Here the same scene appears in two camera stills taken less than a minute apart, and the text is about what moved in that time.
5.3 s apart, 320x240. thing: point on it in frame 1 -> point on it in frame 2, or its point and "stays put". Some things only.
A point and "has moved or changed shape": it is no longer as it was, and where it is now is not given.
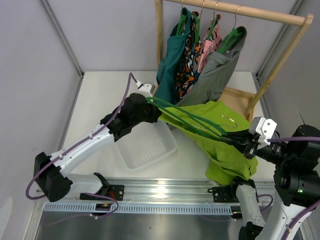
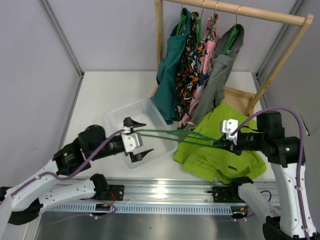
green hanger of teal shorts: (181, 22) stays put
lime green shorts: (207, 122) has moved or changed shape
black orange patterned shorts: (186, 65) -> (196, 44)
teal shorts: (166, 89) stays put
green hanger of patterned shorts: (197, 26) stays put
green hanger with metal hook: (190, 116) -> (207, 140)
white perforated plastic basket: (146, 143) stays put
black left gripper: (155, 112) -> (128, 122)
